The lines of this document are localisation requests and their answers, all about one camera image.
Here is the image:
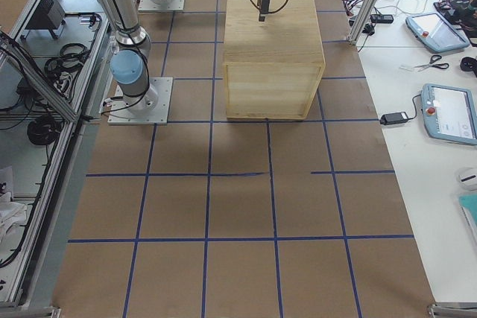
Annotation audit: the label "wooden drawer cabinet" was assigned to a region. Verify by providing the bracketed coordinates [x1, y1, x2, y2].
[223, 0, 326, 120]

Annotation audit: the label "black control box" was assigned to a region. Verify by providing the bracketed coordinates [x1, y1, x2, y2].
[25, 0, 66, 39]

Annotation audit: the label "black power adapter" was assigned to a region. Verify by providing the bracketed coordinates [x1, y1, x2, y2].
[379, 112, 409, 126]

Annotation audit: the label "black cable bundle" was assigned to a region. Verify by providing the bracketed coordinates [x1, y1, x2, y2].
[44, 42, 92, 77]

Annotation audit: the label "black handled scissors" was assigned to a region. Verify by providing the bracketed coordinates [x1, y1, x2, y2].
[414, 54, 449, 71]

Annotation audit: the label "coiled black cable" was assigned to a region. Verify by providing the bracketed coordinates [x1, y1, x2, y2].
[27, 115, 57, 147]

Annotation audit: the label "near blue teach pendant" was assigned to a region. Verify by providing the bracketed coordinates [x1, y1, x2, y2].
[421, 83, 476, 146]

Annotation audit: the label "aluminium frame post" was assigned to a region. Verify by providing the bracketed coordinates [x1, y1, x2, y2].
[346, 0, 396, 46]

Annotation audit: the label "far blue teach pendant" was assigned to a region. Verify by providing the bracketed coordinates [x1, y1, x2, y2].
[405, 13, 470, 54]

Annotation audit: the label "aluminium side frame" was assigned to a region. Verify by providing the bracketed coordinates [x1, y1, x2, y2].
[1, 0, 111, 314]

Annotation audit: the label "blue teach pendant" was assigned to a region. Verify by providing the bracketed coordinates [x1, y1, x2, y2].
[421, 83, 476, 146]
[405, 13, 470, 54]

